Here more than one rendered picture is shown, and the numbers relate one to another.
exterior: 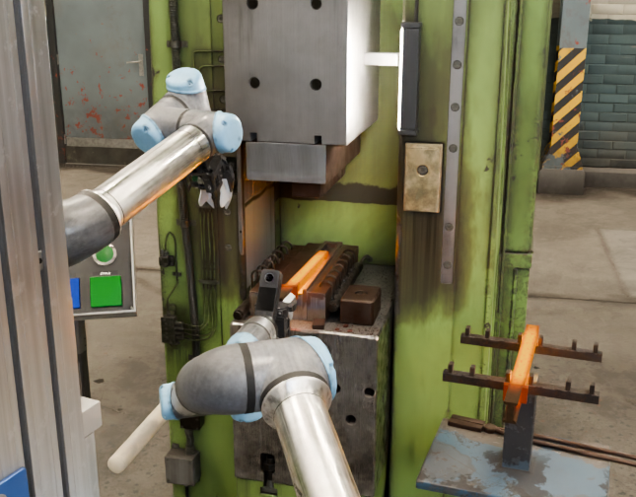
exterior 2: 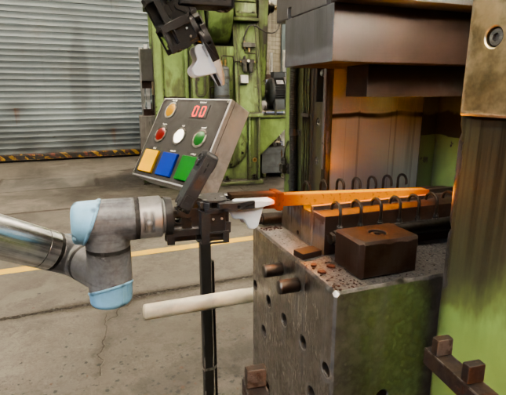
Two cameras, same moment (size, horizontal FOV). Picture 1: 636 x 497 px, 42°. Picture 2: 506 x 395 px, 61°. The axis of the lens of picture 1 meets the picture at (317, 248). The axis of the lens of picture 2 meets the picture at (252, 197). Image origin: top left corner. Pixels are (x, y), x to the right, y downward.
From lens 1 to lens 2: 161 cm
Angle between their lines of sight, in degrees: 54
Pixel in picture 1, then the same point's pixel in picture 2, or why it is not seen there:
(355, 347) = (317, 296)
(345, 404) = (308, 370)
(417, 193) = (482, 82)
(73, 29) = not seen: outside the picture
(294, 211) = (446, 150)
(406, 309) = (456, 284)
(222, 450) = not seen: hidden behind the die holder
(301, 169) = (315, 44)
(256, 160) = (290, 41)
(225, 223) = (316, 134)
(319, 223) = not seen: hidden behind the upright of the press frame
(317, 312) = (318, 239)
